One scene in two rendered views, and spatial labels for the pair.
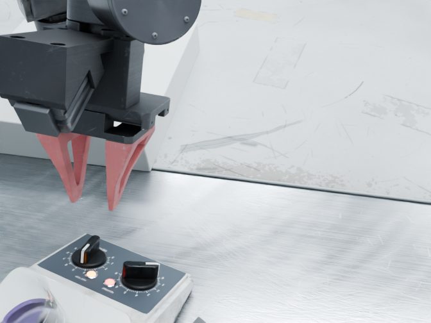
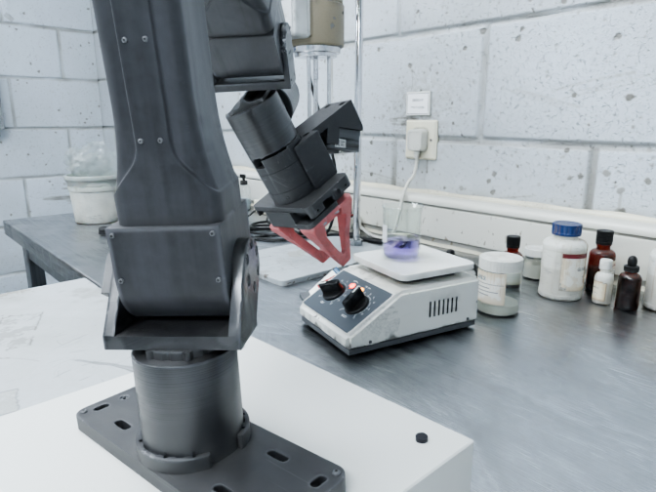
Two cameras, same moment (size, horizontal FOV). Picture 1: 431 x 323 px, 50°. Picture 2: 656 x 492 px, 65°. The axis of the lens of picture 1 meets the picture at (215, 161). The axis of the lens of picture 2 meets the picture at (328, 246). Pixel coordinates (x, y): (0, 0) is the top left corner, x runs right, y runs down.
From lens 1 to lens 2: 0.88 m
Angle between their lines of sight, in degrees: 112
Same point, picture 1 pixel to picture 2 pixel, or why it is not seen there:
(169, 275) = (313, 299)
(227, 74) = not seen: hidden behind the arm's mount
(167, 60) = (90, 394)
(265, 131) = (113, 365)
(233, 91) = not seen: hidden behind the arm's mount
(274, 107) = (63, 378)
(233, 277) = (272, 318)
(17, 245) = (412, 382)
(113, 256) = (340, 310)
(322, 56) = not seen: outside the picture
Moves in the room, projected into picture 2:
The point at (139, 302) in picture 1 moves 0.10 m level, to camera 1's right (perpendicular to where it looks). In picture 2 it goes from (343, 276) to (283, 266)
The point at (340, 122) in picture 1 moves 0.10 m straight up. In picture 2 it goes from (58, 347) to (47, 266)
